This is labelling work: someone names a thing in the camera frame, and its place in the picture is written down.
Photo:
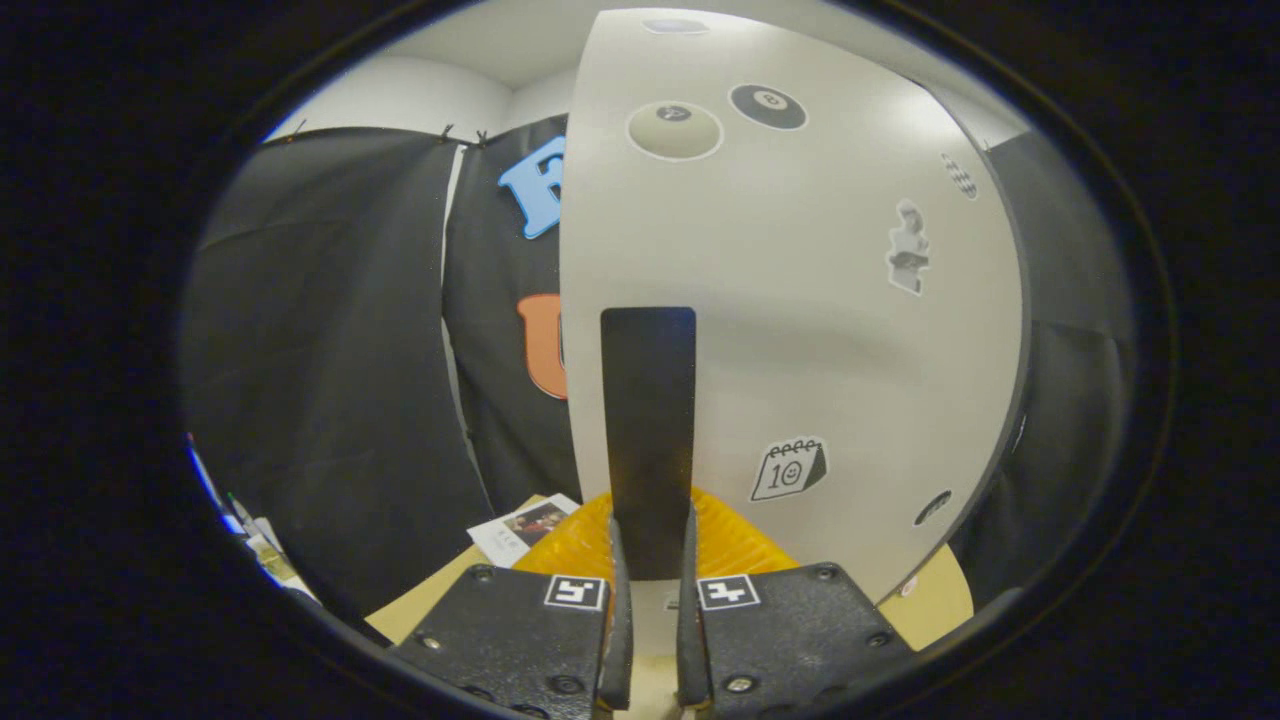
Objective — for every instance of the white and black book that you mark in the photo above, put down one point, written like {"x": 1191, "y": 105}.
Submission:
{"x": 522, "y": 528}

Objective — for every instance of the black backdrop cloth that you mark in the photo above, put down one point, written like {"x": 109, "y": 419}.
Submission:
{"x": 330, "y": 350}

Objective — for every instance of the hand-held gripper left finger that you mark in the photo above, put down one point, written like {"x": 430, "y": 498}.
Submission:
{"x": 500, "y": 630}

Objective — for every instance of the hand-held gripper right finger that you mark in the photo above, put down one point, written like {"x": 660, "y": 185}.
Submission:
{"x": 790, "y": 630}

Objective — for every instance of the colourful small items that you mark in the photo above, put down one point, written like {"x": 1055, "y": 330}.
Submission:
{"x": 255, "y": 530}

